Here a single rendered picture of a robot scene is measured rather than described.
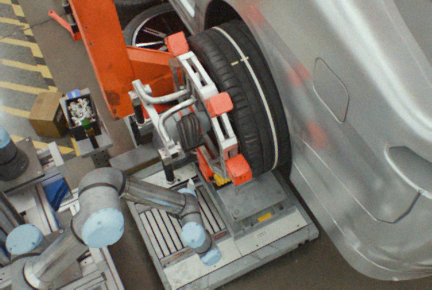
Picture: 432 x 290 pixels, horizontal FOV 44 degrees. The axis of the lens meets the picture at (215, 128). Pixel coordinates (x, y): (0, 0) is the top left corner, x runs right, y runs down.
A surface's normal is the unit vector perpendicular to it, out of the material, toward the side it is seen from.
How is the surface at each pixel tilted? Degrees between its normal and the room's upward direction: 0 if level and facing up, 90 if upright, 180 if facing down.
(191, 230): 16
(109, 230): 85
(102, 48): 90
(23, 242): 7
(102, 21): 90
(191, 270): 0
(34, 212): 0
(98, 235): 85
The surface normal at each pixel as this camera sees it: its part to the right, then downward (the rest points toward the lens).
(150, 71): 0.43, 0.70
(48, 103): -0.07, -0.60
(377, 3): -0.25, -0.33
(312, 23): -0.89, 0.26
